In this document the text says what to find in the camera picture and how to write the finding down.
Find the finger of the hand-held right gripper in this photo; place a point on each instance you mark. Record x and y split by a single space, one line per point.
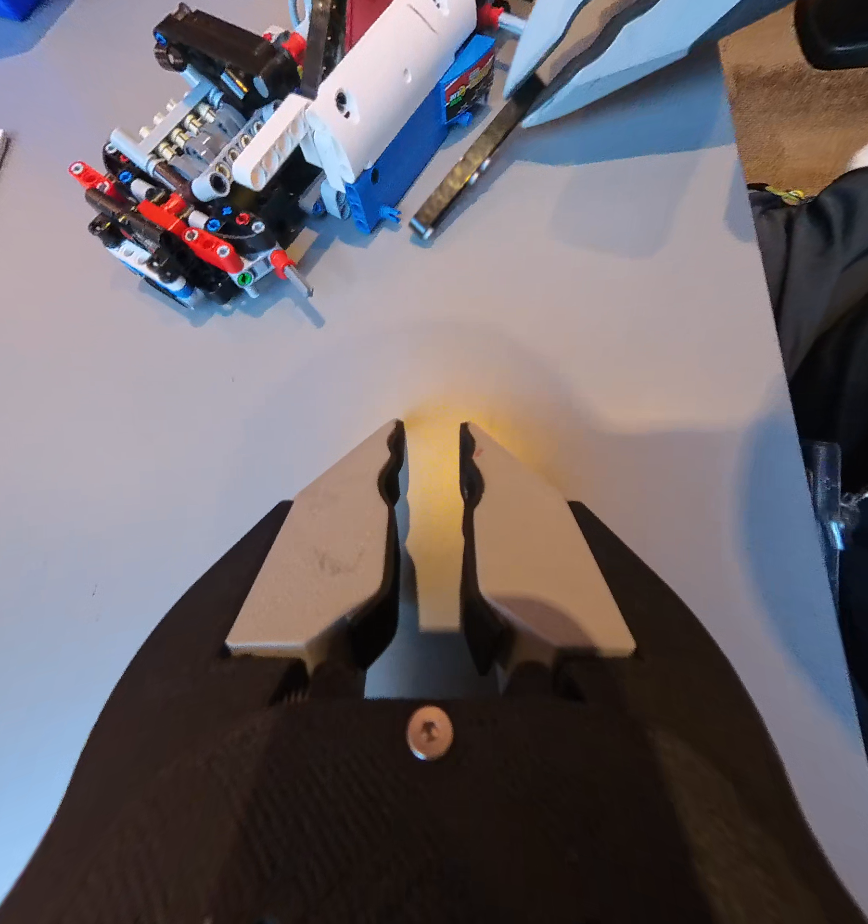
658 43
542 43

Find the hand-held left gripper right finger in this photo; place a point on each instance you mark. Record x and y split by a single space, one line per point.
542 570

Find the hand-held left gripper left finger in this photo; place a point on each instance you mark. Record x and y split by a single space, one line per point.
311 570

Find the long black toy beam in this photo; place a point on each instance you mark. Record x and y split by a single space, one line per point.
463 173

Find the toy brick car model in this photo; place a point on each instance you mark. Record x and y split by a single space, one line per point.
376 108

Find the black chair base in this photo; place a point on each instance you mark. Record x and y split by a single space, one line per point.
852 36

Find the person's legs in dark pants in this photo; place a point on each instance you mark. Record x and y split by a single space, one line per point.
838 325

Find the blue plastic bin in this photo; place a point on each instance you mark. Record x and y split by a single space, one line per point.
1 7

